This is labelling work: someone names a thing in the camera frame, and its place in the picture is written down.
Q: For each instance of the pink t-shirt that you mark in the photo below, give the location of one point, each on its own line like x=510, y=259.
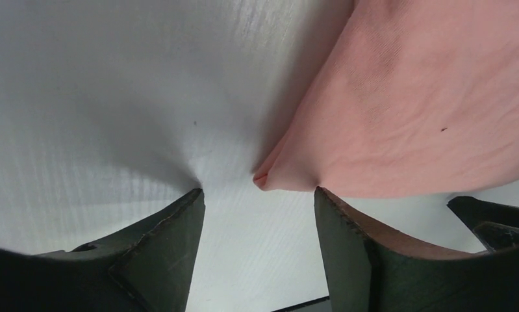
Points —
x=416, y=97

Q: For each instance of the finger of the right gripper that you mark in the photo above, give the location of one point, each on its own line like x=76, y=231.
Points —
x=497, y=237
x=473, y=212

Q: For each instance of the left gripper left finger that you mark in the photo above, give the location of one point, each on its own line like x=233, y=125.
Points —
x=147, y=266

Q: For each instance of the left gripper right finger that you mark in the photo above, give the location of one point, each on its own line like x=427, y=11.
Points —
x=370, y=266

